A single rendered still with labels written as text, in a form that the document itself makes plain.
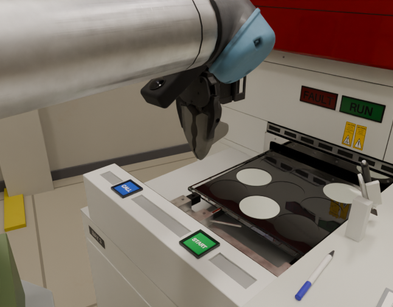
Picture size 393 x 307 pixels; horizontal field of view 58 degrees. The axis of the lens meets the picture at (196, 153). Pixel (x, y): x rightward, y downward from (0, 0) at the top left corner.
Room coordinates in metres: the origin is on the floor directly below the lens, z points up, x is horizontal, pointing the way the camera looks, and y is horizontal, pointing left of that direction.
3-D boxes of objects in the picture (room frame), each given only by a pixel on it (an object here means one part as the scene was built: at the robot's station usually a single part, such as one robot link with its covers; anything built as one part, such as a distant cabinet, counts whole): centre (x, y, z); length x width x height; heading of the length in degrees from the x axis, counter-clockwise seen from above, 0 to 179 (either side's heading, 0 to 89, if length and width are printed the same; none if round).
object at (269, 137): (0.96, -0.39, 0.89); 0.44 x 0.02 x 0.10; 41
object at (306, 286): (0.44, -0.20, 0.97); 0.14 x 0.01 x 0.01; 139
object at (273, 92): (1.10, -0.28, 1.02); 0.81 x 0.03 x 0.40; 41
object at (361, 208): (0.55, -0.32, 1.03); 0.06 x 0.04 x 0.13; 131
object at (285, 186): (0.81, -0.24, 0.90); 0.34 x 0.34 x 0.01; 42
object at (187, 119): (0.55, -0.01, 1.19); 0.06 x 0.03 x 0.09; 131
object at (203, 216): (0.68, 0.00, 0.89); 0.08 x 0.03 x 0.03; 131
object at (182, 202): (0.74, 0.05, 0.89); 0.08 x 0.03 x 0.03; 131
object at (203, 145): (0.53, -0.03, 1.19); 0.06 x 0.03 x 0.09; 131
